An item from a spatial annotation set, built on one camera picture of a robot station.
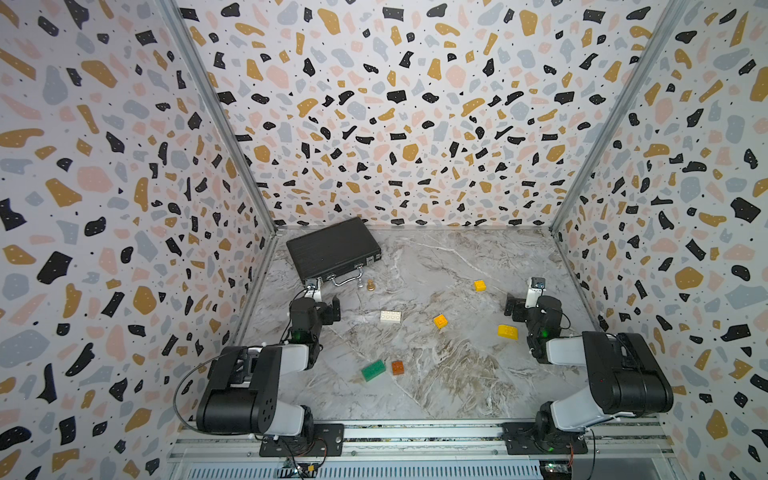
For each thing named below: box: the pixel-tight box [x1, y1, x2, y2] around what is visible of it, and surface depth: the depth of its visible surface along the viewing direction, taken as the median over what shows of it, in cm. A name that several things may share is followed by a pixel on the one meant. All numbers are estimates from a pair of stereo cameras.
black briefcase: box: [286, 217, 382, 287], surface depth 109 cm
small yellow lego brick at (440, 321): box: [433, 314, 449, 329], surface depth 97 cm
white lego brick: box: [380, 310, 401, 323], surface depth 97 cm
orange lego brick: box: [391, 361, 404, 375], surface depth 87 cm
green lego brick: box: [361, 359, 387, 382], surface depth 86 cm
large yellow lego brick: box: [497, 324, 519, 340], surface depth 94 cm
